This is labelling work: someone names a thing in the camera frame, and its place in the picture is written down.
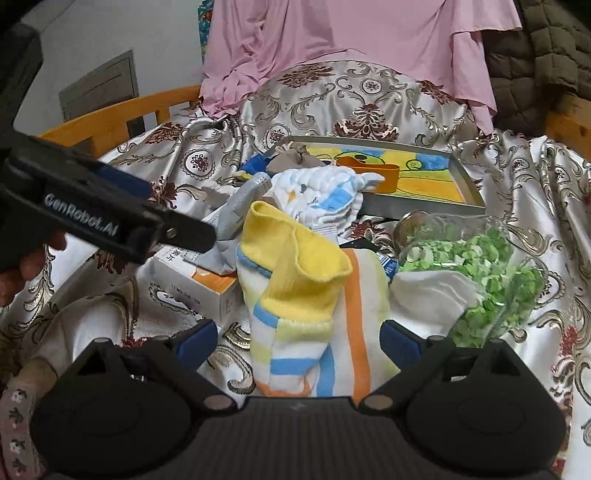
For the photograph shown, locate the white blue quilted cloth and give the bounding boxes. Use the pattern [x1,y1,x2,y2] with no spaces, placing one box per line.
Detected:
[265,166,386,236]

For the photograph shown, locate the pink hanging cloth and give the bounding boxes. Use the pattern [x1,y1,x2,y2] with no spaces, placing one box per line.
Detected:
[201,0,520,134]

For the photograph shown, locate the blue black fabric item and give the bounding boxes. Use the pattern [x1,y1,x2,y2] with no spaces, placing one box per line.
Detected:
[240,154,273,180]

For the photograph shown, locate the floral patterned clothing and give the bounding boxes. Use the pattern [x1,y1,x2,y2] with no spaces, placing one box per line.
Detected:
[0,357,58,480]

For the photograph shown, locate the brown quilted jacket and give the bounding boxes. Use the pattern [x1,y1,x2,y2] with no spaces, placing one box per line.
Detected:
[482,0,591,127]

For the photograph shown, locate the grey door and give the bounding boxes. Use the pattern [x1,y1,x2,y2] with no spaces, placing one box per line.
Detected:
[59,50,139,134]

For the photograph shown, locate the plain white cloth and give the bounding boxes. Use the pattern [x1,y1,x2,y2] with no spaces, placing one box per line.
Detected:
[390,271,478,330]

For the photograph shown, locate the yellow striped sock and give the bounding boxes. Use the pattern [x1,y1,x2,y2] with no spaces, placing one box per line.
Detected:
[236,202,354,398]

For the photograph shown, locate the orange plastic band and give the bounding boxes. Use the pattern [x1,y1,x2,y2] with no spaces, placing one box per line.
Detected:
[336,156,399,193]

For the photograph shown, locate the clear bag of green pieces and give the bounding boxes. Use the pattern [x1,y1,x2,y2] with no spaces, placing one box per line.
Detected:
[392,210,548,349]

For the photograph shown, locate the teal patterned wall poster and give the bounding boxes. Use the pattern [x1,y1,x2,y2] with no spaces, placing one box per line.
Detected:
[196,0,215,63]

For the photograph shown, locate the white orange cardboard box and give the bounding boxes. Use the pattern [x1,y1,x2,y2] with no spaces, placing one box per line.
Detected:
[154,247,245,326]

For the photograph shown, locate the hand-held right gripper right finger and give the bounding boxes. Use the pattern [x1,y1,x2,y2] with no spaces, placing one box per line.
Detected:
[362,320,522,411]

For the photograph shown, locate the person's left hand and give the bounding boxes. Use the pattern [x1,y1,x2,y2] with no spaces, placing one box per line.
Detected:
[0,231,68,308]

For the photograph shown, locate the floral satin bedspread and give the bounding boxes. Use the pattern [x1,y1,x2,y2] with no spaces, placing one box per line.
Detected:
[0,60,591,480]

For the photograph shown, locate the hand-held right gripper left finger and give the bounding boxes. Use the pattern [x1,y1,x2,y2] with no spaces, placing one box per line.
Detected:
[69,320,241,411]

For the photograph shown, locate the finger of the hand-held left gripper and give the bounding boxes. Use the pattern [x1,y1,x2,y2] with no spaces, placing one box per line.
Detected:
[154,210,218,254]
[90,159,154,202]

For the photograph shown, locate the taupe fabric piece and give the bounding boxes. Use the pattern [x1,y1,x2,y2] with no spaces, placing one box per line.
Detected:
[268,143,328,174]

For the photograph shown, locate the orange striped towel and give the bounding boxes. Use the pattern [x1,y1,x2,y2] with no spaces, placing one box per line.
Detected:
[323,249,400,398]

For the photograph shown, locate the grey sock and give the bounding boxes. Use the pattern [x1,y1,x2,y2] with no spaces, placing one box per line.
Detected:
[198,173,273,275]

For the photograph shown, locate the wooden bed rail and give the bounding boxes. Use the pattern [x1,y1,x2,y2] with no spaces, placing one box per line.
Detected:
[39,85,591,162]

